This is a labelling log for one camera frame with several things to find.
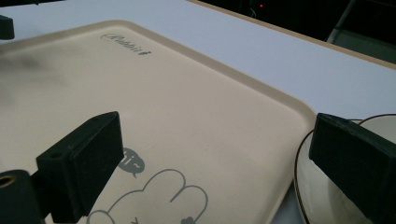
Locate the metal stand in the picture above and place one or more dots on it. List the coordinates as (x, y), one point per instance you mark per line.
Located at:
(344, 18)

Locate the white plate with dark rim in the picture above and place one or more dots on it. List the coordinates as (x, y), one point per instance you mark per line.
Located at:
(314, 189)

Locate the beige tray with rabbit print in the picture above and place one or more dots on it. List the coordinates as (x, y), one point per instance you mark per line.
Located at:
(193, 124)

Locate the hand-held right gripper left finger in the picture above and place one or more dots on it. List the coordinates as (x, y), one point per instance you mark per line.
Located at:
(79, 161)

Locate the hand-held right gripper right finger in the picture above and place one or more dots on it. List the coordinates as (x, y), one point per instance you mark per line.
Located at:
(355, 155)

